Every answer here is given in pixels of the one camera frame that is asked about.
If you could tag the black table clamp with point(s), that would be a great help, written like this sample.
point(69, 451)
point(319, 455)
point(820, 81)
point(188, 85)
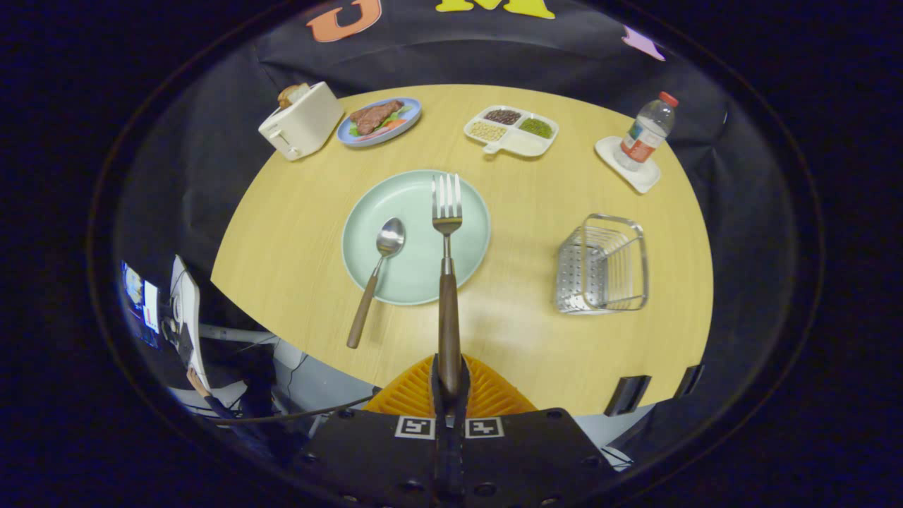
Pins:
point(689, 381)
point(626, 395)

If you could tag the clear plastic water bottle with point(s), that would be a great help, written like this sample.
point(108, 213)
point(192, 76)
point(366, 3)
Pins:
point(645, 134)

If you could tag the white toaster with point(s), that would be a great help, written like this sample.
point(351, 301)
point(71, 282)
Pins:
point(303, 123)

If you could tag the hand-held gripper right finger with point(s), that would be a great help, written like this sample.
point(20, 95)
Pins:
point(461, 409)

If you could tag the blue plate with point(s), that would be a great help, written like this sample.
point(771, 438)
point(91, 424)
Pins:
point(409, 106)

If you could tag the white flat panel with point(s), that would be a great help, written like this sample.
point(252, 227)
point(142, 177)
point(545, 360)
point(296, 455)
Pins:
point(189, 303)

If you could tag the light green plate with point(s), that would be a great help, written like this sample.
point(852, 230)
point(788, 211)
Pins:
point(409, 204)

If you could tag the black backdrop cloth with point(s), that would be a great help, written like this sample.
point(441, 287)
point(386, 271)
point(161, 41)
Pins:
point(211, 141)

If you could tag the brown steak piece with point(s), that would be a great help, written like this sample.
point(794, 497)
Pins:
point(374, 116)

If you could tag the green beans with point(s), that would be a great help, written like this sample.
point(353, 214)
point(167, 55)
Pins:
point(537, 128)

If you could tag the toasted bread slice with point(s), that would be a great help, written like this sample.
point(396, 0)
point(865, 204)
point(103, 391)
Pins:
point(291, 94)

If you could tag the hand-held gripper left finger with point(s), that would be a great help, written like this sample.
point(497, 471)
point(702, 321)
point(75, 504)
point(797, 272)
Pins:
point(437, 409)

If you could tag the green lettuce leaf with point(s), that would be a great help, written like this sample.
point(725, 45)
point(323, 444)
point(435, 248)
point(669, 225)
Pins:
point(398, 113)

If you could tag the computer monitor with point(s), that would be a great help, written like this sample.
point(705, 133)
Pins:
point(141, 303)

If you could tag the dark brown beans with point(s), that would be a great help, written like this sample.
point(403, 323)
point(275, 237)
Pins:
point(502, 116)

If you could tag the white divided dish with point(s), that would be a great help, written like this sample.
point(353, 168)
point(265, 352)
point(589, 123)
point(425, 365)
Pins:
point(525, 144)

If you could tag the pale yellow beans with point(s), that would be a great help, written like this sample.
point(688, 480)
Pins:
point(488, 131)

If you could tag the white square coaster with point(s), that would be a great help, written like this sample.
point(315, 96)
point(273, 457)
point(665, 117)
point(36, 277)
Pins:
point(645, 181)

